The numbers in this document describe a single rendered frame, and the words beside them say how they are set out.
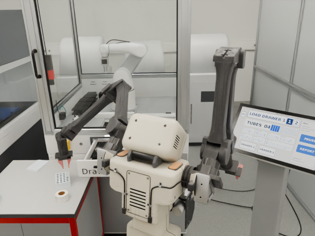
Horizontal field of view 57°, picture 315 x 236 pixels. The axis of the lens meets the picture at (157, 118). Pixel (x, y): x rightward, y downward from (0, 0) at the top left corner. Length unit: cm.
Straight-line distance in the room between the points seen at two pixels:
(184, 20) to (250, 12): 359
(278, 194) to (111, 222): 129
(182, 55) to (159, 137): 91
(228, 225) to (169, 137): 179
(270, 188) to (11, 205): 152
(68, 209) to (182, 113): 93
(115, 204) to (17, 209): 81
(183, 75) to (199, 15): 333
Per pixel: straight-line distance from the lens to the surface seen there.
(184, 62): 186
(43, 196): 185
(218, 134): 111
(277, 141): 175
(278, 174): 187
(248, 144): 178
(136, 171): 107
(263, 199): 200
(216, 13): 520
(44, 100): 208
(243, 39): 537
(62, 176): 192
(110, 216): 243
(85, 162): 179
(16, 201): 188
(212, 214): 281
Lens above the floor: 177
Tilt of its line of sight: 21 degrees down
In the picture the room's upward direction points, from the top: 1 degrees counter-clockwise
